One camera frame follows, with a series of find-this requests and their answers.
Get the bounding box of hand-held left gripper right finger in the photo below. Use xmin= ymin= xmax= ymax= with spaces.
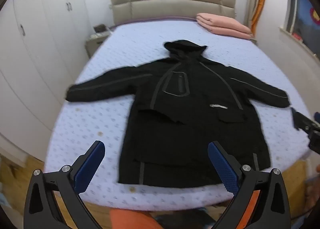
xmin=207 ymin=141 xmax=292 ymax=229

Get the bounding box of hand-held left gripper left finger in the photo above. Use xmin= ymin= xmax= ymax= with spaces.
xmin=24 ymin=140 xmax=105 ymax=229

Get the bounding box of black hooded jacket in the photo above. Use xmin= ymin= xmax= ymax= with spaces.
xmin=65 ymin=40 xmax=292 ymax=188

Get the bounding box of orange cloth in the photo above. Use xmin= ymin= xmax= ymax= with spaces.
xmin=110 ymin=208 xmax=163 ymax=229

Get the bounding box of round red window decal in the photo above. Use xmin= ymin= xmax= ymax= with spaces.
xmin=310 ymin=7 xmax=320 ymax=22

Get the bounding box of window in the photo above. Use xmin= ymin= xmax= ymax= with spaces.
xmin=279 ymin=0 xmax=320 ymax=60

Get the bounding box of folded pink blanket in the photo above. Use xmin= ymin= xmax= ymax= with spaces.
xmin=196 ymin=13 xmax=253 ymax=40

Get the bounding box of beige nightstand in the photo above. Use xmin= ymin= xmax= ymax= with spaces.
xmin=85 ymin=33 xmax=112 ymax=58

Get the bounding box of white wardrobe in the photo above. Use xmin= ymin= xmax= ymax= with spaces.
xmin=0 ymin=0 xmax=90 ymax=145

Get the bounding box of bed with lavender dotted sheet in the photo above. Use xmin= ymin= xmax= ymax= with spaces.
xmin=44 ymin=18 xmax=313 ymax=211

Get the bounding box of small framed box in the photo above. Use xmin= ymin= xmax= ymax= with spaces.
xmin=93 ymin=24 xmax=110 ymax=35

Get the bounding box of beige padded headboard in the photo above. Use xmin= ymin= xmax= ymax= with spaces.
xmin=109 ymin=0 xmax=237 ymax=26

